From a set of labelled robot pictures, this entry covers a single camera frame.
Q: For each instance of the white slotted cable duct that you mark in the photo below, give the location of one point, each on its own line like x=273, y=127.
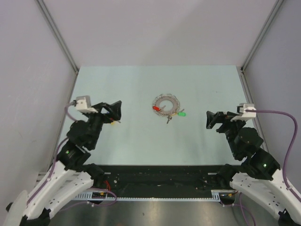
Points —
x=97, y=196

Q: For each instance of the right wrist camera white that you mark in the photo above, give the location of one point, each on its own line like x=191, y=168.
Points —
x=245, y=112

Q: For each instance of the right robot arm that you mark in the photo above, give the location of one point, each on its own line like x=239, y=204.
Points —
x=260, y=176

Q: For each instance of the metal disc keyring holder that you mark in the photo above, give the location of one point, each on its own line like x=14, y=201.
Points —
x=171, y=102

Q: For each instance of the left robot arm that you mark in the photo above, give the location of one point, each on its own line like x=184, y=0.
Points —
x=68, y=174

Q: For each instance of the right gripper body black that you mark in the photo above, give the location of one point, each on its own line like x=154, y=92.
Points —
x=232, y=126

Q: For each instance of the left aluminium frame post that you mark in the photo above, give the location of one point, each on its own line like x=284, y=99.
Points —
x=57, y=34

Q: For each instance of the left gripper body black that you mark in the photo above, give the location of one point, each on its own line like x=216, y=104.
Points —
x=95, y=120

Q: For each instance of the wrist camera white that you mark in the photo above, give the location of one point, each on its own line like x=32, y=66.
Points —
x=245, y=112
x=83, y=104

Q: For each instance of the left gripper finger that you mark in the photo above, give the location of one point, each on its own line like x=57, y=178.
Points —
x=116, y=111
x=101, y=106

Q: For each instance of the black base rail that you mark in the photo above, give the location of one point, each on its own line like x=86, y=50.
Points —
x=165, y=181

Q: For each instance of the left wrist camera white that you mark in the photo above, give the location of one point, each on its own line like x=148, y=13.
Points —
x=83, y=104

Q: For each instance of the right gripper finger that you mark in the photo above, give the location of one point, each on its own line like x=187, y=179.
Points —
x=212, y=119
x=222, y=129

